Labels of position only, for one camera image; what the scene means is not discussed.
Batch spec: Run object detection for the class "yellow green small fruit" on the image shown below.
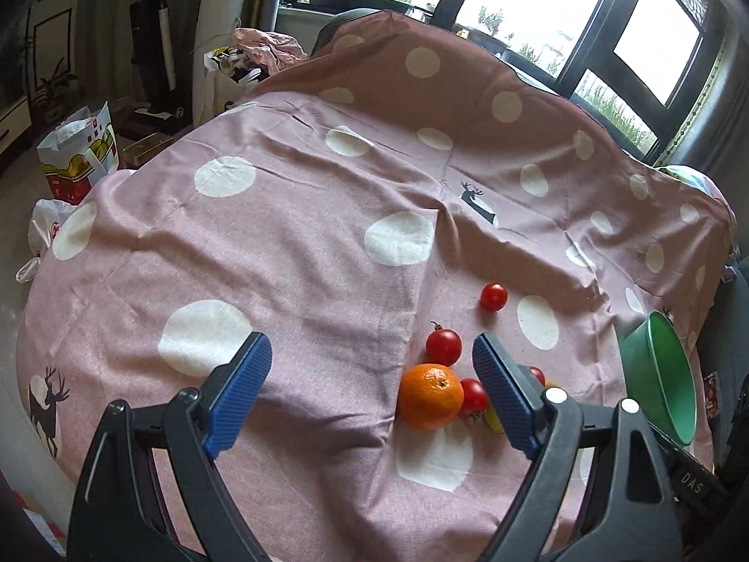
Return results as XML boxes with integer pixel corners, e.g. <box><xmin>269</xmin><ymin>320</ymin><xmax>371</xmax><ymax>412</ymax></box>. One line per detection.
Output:
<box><xmin>483</xmin><ymin>406</ymin><xmax>504</xmax><ymax>434</ymax></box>

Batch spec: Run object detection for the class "large orange mandarin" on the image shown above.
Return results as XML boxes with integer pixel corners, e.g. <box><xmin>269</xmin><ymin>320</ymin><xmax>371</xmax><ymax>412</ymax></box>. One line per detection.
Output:
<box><xmin>397</xmin><ymin>363</ymin><xmax>465</xmax><ymax>431</ymax></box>

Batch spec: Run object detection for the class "black upright vacuum cleaner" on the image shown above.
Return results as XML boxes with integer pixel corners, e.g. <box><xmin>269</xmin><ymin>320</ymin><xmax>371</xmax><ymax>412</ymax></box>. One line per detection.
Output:
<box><xmin>130</xmin><ymin>0</ymin><xmax>184</xmax><ymax>119</ymax></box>

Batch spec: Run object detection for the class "red cherry tomato with stem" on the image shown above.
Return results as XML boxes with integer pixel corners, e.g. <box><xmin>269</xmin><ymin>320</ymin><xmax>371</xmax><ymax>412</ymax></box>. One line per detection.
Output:
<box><xmin>424</xmin><ymin>321</ymin><xmax>462</xmax><ymax>367</ymax></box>

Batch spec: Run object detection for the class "red yellow paper shopping bag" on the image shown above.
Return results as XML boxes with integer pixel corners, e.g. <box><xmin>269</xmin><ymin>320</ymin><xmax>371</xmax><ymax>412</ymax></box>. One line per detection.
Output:
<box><xmin>37</xmin><ymin>103</ymin><xmax>121</xmax><ymax>206</ymax></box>

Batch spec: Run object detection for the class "white plastic bag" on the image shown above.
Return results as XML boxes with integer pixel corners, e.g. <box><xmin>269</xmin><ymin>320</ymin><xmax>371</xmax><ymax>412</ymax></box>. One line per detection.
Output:
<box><xmin>15</xmin><ymin>199</ymin><xmax>76</xmax><ymax>284</ymax></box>

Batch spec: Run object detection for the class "green plastic bowl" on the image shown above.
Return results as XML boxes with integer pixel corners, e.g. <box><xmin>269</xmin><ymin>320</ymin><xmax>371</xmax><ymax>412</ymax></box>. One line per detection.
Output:
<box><xmin>619</xmin><ymin>311</ymin><xmax>697</xmax><ymax>447</ymax></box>

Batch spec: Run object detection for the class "black planter box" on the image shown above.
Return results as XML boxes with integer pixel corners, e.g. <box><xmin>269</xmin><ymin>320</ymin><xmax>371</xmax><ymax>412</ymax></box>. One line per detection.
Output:
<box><xmin>308</xmin><ymin>0</ymin><xmax>411</xmax><ymax>14</ymax></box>

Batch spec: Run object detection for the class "white bag with items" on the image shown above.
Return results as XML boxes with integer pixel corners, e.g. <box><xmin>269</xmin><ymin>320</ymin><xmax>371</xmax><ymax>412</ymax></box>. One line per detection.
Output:
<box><xmin>194</xmin><ymin>46</ymin><xmax>269</xmax><ymax>123</ymax></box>

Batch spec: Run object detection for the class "pink polka dot tablecloth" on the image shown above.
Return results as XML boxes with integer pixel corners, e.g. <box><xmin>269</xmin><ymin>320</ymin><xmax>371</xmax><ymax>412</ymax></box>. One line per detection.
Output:
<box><xmin>16</xmin><ymin>13</ymin><xmax>734</xmax><ymax>561</ymax></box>

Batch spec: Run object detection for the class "black window frame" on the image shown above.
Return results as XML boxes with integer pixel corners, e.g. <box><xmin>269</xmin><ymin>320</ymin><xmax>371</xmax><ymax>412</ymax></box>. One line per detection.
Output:
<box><xmin>282</xmin><ymin>0</ymin><xmax>726</xmax><ymax>163</ymax></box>

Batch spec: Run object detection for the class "pink crumpled cloth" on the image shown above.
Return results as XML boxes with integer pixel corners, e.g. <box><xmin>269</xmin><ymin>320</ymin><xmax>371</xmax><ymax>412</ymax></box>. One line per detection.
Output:
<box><xmin>232</xmin><ymin>28</ymin><xmax>308</xmax><ymax>75</ymax></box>

